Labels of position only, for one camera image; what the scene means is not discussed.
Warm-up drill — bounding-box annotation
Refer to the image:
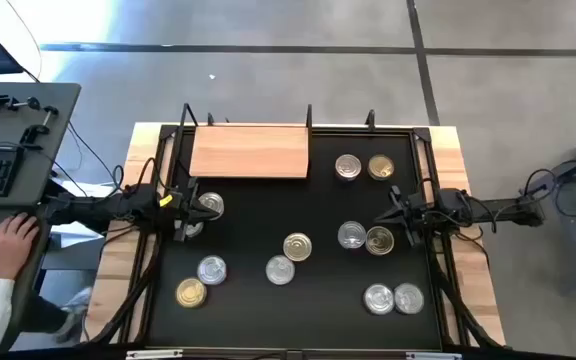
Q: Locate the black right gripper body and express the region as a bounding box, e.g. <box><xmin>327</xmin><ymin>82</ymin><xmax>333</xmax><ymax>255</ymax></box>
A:
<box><xmin>391</xmin><ymin>185</ymin><xmax>437</xmax><ymax>246</ymax></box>

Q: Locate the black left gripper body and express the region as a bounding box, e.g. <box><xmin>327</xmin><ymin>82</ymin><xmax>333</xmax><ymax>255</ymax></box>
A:
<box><xmin>160</xmin><ymin>175</ymin><xmax>200</xmax><ymax>244</ymax></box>

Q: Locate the silver-lid blue-label tuna can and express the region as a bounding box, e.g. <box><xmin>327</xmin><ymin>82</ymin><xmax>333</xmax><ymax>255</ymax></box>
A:
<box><xmin>198</xmin><ymin>191</ymin><xmax>226</xmax><ymax>221</ymax></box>
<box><xmin>334</xmin><ymin>152</ymin><xmax>363</xmax><ymax>182</ymax></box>

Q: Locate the gold-lid blue-label tuna can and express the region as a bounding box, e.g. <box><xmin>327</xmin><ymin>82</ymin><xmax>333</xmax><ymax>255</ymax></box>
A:
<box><xmin>282</xmin><ymin>231</ymin><xmax>314</xmax><ymax>263</ymax></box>
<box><xmin>365</xmin><ymin>225</ymin><xmax>396</xmax><ymax>257</ymax></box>

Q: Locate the silver-lid red-label tuna can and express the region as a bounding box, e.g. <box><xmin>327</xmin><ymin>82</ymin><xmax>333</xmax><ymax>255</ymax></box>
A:
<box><xmin>337</xmin><ymin>220</ymin><xmax>368</xmax><ymax>250</ymax></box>
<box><xmin>196</xmin><ymin>254</ymin><xmax>228</xmax><ymax>287</ymax></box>
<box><xmin>265</xmin><ymin>254</ymin><xmax>297</xmax><ymax>287</ymax></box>

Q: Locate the gold-lid green-label tuna can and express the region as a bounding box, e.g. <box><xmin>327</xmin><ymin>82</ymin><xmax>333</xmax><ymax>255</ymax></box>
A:
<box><xmin>175</xmin><ymin>277</ymin><xmax>208</xmax><ymax>309</ymax></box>

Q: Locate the light wooden shelf board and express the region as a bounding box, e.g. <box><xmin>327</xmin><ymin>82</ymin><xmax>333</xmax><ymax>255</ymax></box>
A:
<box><xmin>188</xmin><ymin>123</ymin><xmax>311</xmax><ymax>180</ymax></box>

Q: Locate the black table mat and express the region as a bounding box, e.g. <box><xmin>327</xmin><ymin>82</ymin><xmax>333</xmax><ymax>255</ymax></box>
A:
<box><xmin>147</xmin><ymin>127</ymin><xmax>443</xmax><ymax>350</ymax></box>

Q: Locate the person's foot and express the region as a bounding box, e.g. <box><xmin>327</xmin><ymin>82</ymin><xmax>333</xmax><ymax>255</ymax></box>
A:
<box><xmin>55</xmin><ymin>286</ymin><xmax>94</xmax><ymax>345</ymax></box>

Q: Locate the grey side desk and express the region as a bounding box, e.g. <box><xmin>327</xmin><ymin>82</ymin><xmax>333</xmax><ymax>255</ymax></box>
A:
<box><xmin>0</xmin><ymin>82</ymin><xmax>82</xmax><ymax>354</ymax></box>

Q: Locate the person's hand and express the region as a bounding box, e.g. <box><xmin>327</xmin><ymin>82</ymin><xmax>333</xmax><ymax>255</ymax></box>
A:
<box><xmin>0</xmin><ymin>212</ymin><xmax>41</xmax><ymax>281</ymax></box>

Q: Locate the black metal table frame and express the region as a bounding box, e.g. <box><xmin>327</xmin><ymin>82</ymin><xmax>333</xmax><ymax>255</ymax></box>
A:
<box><xmin>82</xmin><ymin>102</ymin><xmax>508</xmax><ymax>351</ymax></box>

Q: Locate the black cable bundle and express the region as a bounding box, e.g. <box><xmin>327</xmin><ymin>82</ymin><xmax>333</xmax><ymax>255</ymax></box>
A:
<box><xmin>430</xmin><ymin>234</ymin><xmax>507</xmax><ymax>350</ymax></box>
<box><xmin>80</xmin><ymin>232</ymin><xmax>164</xmax><ymax>347</ymax></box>

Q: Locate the silver metal bracket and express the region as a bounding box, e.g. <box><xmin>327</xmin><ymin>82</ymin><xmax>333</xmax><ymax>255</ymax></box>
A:
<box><xmin>405</xmin><ymin>351</ymin><xmax>463</xmax><ymax>360</ymax></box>
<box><xmin>125</xmin><ymin>349</ymin><xmax>184</xmax><ymax>360</ymax></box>

